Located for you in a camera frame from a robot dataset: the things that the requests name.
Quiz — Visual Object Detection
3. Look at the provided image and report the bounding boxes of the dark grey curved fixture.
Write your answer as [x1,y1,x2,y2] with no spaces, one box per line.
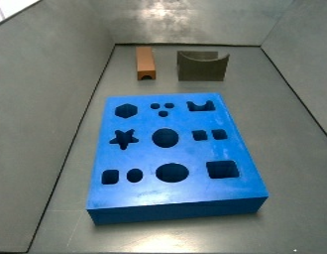
[177,51,230,81]

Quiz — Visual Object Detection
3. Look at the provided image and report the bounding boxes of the brown arch block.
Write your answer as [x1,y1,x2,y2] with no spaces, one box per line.
[135,47,155,80]

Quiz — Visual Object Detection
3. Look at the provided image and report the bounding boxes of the blue foam shape-sorter block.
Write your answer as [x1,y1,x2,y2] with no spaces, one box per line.
[85,93,267,225]

